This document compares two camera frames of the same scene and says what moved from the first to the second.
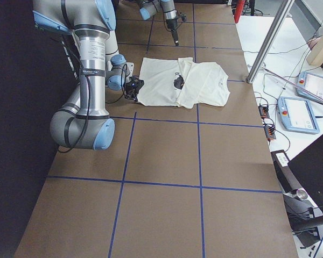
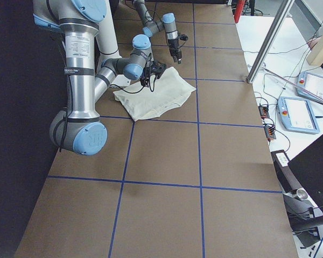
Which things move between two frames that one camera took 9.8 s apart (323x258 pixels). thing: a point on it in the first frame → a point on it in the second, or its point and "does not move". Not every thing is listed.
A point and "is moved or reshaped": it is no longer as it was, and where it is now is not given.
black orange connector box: [264, 111] does not move
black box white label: [286, 177] does not move
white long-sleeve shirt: [205, 84] is moved or reshaped
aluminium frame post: [269, 41] does not move
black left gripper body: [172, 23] → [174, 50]
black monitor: [314, 166] does not move
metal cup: [301, 194] does not move
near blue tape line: [161, 184] does not move
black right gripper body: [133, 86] → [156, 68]
